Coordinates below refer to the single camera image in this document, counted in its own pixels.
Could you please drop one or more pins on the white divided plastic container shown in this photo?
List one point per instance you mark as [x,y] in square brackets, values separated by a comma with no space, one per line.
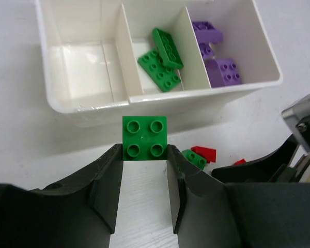
[90,51]

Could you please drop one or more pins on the red slope lego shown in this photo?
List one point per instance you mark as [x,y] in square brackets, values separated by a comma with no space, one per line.
[207,153]

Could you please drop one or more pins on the long green lego plate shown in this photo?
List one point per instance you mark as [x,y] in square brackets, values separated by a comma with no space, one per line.
[164,77]

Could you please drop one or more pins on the small purple curved lego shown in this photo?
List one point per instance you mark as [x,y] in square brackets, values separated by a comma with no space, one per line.
[223,72]

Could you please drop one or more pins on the short green lego plate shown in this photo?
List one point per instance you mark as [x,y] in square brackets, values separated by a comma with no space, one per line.
[167,49]

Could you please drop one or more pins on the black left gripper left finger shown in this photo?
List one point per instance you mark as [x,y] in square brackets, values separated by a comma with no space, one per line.
[79,210]

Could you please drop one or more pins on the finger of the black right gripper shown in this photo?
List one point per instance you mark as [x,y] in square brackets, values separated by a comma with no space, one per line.
[265,169]

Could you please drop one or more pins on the green square lego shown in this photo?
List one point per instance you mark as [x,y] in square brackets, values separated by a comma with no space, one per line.
[144,138]
[194,158]

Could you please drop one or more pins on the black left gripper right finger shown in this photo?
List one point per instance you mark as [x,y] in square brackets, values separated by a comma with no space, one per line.
[208,213]

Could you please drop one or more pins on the small red lego middle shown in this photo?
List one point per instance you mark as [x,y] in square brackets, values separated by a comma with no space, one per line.
[242,161]

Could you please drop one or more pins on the large purple arch lego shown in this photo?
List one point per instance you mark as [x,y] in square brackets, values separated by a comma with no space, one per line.
[206,34]

